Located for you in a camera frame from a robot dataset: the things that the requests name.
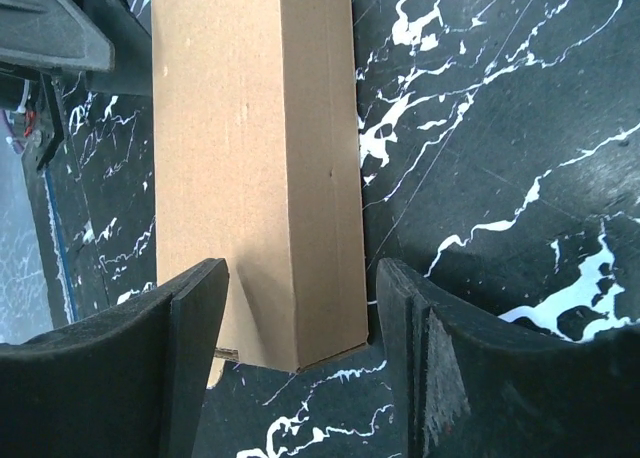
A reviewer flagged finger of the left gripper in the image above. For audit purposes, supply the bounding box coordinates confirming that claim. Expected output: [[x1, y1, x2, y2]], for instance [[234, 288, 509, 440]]
[[83, 0, 152, 97], [1, 0, 115, 72]]

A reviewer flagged cardboard box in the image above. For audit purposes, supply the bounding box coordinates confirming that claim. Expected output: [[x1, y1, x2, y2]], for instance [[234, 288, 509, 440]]
[[151, 0, 369, 384]]

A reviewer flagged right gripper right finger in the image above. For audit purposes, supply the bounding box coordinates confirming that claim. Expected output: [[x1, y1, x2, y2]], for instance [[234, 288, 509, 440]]
[[376, 258, 639, 457]]

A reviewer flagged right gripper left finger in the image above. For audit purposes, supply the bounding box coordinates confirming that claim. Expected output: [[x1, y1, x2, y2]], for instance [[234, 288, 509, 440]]
[[1, 259, 229, 457]]

